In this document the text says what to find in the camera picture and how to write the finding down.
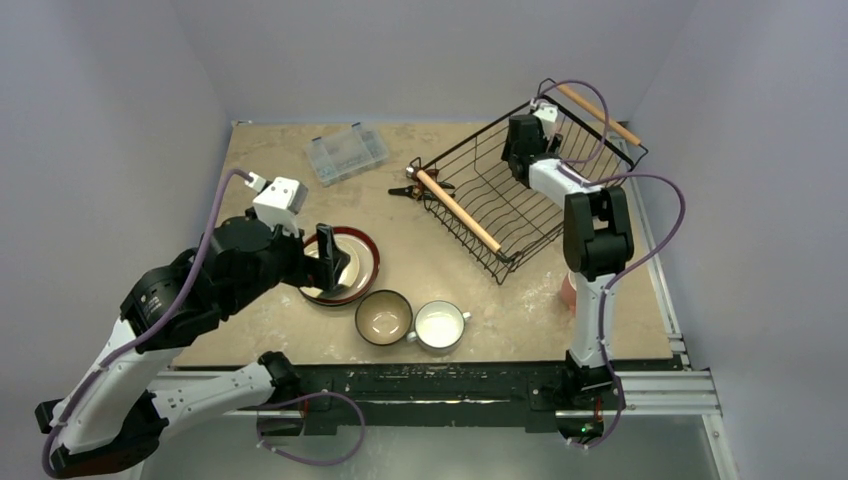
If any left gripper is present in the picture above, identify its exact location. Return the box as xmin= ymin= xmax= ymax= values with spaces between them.
xmin=226 ymin=211 xmax=350 ymax=313

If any salmon pink mug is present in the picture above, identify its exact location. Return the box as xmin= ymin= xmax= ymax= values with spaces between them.
xmin=560 ymin=271 xmax=577 ymax=314

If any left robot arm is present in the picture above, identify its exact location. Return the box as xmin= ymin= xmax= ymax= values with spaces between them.
xmin=35 ymin=216 xmax=350 ymax=479

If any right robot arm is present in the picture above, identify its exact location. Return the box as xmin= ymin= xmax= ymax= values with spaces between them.
xmin=502 ymin=114 xmax=635 ymax=407

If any beige round plate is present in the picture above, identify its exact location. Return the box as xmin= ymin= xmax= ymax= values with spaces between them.
xmin=299 ymin=235 xmax=373 ymax=304

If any red black lacquer plate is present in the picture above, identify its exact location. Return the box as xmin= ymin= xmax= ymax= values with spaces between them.
xmin=299 ymin=226 xmax=381 ymax=307

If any brown bowl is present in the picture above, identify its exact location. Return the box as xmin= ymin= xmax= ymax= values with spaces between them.
xmin=354 ymin=289 xmax=413 ymax=346

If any clear plastic organizer box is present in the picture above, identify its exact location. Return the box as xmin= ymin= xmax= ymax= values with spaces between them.
xmin=304 ymin=122 xmax=389 ymax=187

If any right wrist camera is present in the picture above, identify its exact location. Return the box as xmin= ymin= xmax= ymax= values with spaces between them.
xmin=529 ymin=99 xmax=559 ymax=137

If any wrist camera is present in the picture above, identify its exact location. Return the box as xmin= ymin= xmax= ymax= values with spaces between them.
xmin=529 ymin=99 xmax=559 ymax=137
xmin=245 ymin=172 xmax=308 ymax=238

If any black wire dish rack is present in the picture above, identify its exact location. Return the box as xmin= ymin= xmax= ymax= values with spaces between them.
xmin=407 ymin=79 xmax=648 ymax=283

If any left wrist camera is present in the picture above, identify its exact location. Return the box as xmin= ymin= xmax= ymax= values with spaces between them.
xmin=245 ymin=172 xmax=308 ymax=238

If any white two-handled soup cup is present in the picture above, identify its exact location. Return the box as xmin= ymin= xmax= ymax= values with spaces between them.
xmin=406 ymin=300 xmax=472 ymax=353

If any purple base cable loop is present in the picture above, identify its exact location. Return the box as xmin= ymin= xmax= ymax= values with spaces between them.
xmin=255 ymin=389 xmax=367 ymax=467

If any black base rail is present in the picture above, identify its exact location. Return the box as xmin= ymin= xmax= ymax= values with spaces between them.
xmin=158 ymin=359 xmax=720 ymax=435

